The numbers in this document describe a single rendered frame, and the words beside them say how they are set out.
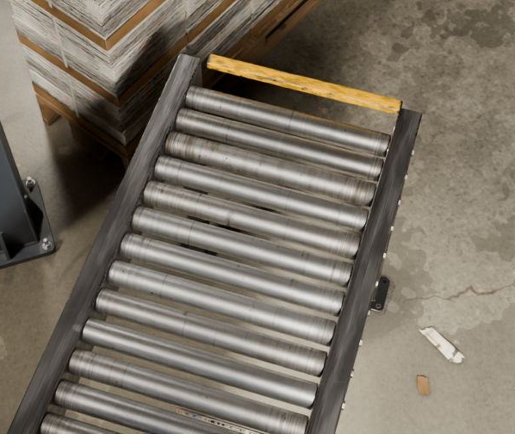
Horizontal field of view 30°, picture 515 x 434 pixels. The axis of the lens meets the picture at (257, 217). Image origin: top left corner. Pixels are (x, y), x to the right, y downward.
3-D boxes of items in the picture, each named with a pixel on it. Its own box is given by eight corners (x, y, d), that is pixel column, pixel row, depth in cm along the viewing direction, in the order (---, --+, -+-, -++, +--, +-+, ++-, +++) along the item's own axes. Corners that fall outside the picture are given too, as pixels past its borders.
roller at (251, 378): (88, 322, 187) (84, 311, 183) (324, 391, 180) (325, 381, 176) (77, 344, 185) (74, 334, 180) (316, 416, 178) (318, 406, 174)
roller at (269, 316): (113, 265, 194) (109, 253, 189) (341, 330, 187) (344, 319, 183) (103, 287, 191) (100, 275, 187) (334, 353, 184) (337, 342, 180)
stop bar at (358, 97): (210, 57, 215) (210, 51, 213) (402, 104, 209) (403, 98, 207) (206, 68, 213) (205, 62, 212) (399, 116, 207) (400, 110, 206)
